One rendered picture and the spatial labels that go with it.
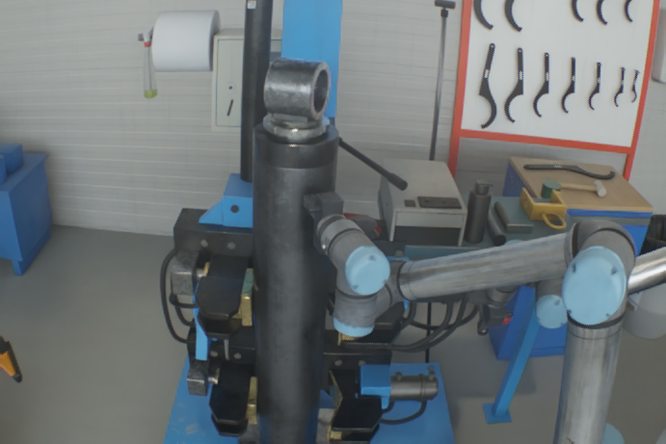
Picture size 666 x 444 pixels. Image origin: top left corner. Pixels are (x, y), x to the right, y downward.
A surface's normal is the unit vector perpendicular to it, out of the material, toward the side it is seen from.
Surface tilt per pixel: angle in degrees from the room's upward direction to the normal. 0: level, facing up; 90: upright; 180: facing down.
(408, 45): 90
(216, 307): 0
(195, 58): 116
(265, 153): 90
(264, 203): 90
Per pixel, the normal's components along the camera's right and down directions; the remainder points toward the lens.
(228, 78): -0.01, 0.40
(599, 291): -0.65, 0.15
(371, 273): 0.37, 0.31
